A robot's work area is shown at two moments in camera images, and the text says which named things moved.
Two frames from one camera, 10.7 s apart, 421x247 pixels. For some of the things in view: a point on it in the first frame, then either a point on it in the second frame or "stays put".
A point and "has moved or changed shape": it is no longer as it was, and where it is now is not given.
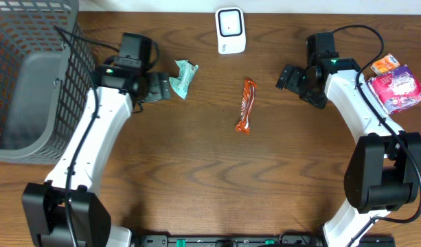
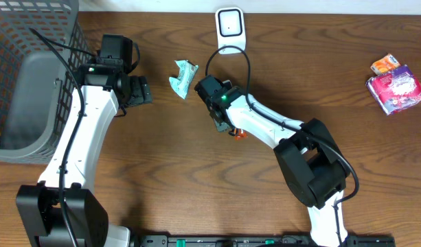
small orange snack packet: (385, 65) stays put
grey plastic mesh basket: (38, 85) stays put
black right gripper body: (298, 81) → (222, 125)
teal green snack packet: (180, 84) stays put
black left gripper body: (152, 86) → (141, 90)
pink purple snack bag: (397, 89) stays put
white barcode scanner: (231, 30) stays put
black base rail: (252, 241) stays put
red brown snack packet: (243, 126) has moved or changed shape
